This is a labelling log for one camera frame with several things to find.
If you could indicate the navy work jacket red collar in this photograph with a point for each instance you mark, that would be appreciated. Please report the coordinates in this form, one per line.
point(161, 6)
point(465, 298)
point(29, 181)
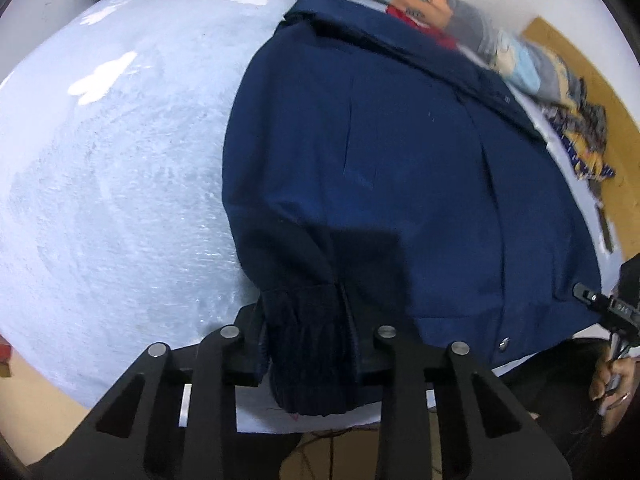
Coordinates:
point(367, 170)

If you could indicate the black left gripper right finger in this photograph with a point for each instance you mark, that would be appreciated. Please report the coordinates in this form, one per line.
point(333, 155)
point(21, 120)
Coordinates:
point(484, 432)

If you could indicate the person's right hand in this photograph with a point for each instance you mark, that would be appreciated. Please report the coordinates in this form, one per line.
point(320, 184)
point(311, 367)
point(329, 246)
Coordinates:
point(613, 386)

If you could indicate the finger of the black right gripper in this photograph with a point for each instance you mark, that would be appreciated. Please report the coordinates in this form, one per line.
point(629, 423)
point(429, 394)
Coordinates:
point(594, 301)

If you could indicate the dark patterned cloth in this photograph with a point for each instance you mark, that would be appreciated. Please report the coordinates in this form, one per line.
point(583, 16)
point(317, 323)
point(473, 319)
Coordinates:
point(583, 130)

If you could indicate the light blue cloud bedsheet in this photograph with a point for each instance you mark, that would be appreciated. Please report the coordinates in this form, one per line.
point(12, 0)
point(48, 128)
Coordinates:
point(113, 230)

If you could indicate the wooden headboard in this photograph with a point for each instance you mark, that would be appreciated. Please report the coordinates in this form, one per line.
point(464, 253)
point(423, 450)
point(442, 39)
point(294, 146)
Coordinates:
point(621, 193)

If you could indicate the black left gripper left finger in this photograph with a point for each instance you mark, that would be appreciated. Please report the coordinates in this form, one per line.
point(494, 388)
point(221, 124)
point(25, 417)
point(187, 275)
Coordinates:
point(171, 415)

